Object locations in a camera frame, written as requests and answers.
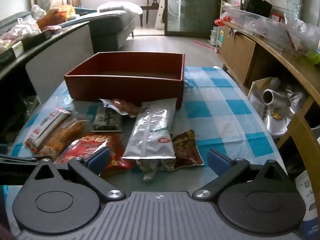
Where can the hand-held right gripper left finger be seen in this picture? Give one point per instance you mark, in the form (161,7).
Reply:
(98,158)

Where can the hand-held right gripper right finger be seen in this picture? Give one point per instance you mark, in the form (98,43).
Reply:
(218,163)

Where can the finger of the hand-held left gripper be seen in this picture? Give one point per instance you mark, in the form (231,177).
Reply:
(15,170)

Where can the red snack packet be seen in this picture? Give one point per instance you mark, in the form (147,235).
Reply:
(116,145)

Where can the orange-brown bread packet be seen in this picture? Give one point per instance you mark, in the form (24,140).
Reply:
(65,135)

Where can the clear sausage packet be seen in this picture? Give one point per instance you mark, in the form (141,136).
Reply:
(122,106)

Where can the silver foil snack pouch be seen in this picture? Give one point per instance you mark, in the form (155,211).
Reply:
(150,130)

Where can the red rectangular box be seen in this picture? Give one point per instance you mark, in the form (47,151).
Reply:
(125,90)

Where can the dark brown snack packet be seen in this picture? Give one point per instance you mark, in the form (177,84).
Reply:
(186,151)

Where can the green snack packet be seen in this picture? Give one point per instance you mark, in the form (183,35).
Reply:
(106,122)

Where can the blue white checkered tablecloth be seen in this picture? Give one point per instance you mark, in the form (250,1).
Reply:
(220,120)

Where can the silver foil bags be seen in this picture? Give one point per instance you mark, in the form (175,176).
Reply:
(277,122)

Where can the white labelled bottle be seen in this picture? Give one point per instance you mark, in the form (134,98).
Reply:
(308,192)

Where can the black side table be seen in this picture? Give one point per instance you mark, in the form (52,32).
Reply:
(60,52)

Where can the wooden cabinet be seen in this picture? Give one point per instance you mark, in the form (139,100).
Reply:
(240,52)

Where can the white rolling cart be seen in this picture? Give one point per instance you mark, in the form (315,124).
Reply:
(225,35)

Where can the grey sofa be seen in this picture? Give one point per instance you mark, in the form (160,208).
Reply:
(110,27)

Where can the white plastic bag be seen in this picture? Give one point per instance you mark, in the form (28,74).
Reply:
(21,28)

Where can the clear plastic basket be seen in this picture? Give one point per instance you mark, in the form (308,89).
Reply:
(265,27)

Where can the orange plastic bag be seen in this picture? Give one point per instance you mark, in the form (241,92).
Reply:
(58,13)

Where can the white leaning board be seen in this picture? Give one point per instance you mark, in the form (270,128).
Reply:
(160,12)

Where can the glass sliding door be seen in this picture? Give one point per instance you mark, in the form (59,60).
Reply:
(192,5)

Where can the dark woven basket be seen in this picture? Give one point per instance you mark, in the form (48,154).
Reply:
(257,5)

